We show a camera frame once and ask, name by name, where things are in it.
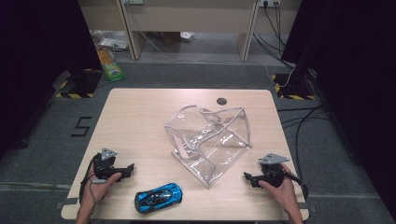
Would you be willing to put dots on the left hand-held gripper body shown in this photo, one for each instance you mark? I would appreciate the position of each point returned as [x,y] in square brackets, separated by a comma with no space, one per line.
[104,165]

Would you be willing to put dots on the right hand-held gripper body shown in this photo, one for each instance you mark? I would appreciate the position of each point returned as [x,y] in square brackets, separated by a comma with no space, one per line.
[274,171]

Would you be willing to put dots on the blue toy car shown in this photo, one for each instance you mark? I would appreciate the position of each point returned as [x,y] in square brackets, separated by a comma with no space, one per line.
[158,198]

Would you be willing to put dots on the clear plastic bag white trim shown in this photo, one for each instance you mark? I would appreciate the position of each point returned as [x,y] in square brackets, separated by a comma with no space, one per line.
[218,146]

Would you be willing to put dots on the person's right hand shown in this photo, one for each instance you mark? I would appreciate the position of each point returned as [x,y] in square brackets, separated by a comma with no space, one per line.
[281,194]

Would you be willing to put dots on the person's left hand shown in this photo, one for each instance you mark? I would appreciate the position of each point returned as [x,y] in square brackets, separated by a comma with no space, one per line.
[99,189]

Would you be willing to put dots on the black stand base striped tape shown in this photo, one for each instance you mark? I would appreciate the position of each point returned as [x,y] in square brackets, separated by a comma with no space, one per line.
[294,88]
[79,85]

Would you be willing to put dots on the green snack packet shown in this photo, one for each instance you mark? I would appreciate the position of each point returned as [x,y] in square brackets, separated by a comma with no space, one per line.
[110,65]

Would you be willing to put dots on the dark curtain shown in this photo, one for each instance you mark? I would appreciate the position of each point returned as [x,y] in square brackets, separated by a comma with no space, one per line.
[34,56]
[351,77]

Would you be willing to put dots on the crumpled clear plastic bags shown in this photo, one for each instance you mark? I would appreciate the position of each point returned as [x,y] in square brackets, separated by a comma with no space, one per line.
[107,39]

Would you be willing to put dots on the brown cardboard box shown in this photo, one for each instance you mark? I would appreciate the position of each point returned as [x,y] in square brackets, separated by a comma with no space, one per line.
[171,38]

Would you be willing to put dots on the small white object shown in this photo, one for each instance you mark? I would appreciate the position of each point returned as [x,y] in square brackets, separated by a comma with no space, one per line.
[187,36]

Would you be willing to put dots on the white desk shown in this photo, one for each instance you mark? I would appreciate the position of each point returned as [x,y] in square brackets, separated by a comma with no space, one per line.
[193,15]

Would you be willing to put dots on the white wall outlet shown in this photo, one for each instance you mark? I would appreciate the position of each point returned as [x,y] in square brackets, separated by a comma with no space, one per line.
[269,2]

